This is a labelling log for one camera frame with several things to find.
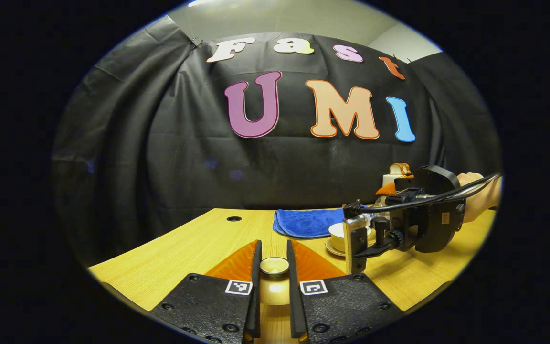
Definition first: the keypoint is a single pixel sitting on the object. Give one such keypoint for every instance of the white toaster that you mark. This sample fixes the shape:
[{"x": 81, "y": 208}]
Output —
[{"x": 388, "y": 180}]

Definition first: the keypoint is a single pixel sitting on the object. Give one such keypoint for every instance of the cream saucer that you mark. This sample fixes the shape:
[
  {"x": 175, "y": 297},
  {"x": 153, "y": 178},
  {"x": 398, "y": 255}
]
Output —
[{"x": 334, "y": 250}]

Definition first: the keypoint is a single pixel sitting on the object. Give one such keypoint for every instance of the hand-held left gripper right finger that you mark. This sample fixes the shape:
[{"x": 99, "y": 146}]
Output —
[{"x": 293, "y": 296}]

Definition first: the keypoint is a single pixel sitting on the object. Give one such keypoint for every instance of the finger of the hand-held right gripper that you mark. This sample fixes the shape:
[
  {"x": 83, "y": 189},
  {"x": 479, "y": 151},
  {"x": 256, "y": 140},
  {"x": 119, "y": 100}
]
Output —
[{"x": 386, "y": 189}]

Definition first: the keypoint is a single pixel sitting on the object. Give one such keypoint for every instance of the black backdrop cloth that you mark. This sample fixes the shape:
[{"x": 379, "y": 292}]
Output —
[{"x": 160, "y": 157}]

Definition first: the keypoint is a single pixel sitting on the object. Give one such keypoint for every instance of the cream teacup lid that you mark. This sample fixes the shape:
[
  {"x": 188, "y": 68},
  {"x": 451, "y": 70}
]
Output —
[{"x": 274, "y": 266}]

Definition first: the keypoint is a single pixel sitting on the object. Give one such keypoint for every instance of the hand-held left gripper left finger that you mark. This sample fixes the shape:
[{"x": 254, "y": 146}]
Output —
[{"x": 256, "y": 296}]

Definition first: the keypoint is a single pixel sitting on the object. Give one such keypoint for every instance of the toast slice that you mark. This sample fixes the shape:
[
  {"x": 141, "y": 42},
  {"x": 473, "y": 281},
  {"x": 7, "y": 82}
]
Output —
[
  {"x": 394, "y": 168},
  {"x": 405, "y": 168}
]

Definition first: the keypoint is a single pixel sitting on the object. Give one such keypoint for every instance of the clear water bottle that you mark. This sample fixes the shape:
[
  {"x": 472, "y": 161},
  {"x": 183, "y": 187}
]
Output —
[{"x": 380, "y": 203}]

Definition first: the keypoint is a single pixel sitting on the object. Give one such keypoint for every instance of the blue towel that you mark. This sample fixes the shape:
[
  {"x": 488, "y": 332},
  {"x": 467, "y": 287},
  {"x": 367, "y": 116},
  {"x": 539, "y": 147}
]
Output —
[{"x": 303, "y": 222}]

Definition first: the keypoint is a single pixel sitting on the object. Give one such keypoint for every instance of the cream teacup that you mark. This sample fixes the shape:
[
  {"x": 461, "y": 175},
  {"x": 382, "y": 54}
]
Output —
[{"x": 338, "y": 232}]

